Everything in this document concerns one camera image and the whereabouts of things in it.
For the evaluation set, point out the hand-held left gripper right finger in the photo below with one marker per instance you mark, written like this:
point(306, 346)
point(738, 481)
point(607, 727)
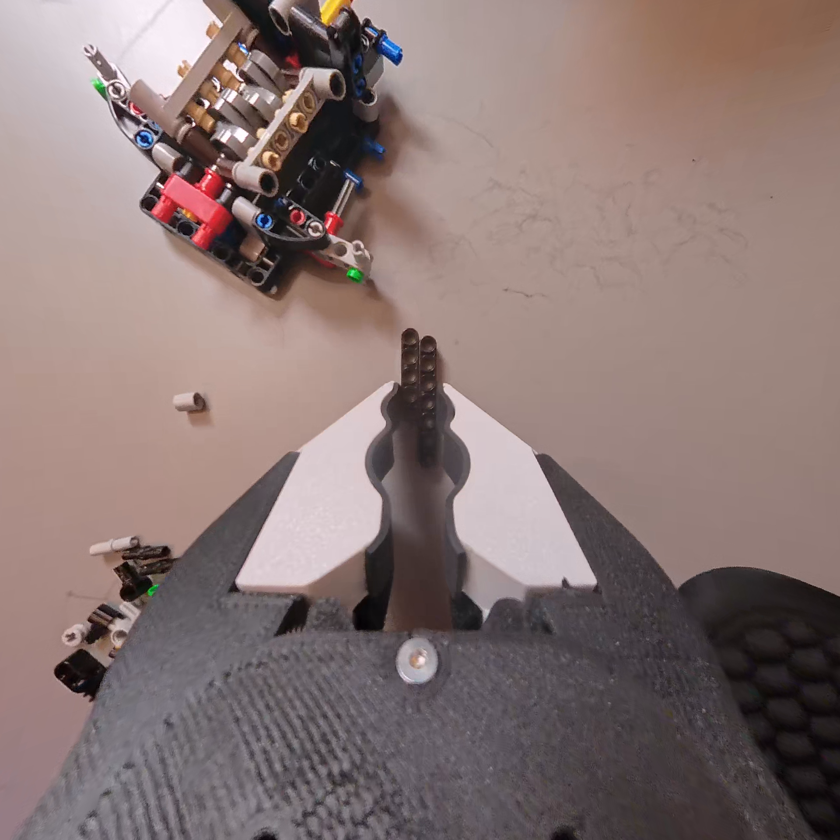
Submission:
point(518, 505)

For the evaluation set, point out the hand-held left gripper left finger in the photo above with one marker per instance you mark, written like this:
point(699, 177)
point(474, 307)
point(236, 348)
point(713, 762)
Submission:
point(308, 512)

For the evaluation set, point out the pile of small lego pieces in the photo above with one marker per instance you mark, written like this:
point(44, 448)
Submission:
point(131, 571)

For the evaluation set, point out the small grey lego connector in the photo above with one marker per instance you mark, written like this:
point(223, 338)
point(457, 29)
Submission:
point(190, 401)

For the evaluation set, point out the partly built lego model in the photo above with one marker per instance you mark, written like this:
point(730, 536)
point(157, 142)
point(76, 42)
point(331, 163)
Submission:
point(249, 131)

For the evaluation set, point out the black bumpy rubber object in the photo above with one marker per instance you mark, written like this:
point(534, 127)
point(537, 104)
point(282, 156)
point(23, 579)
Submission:
point(774, 689)

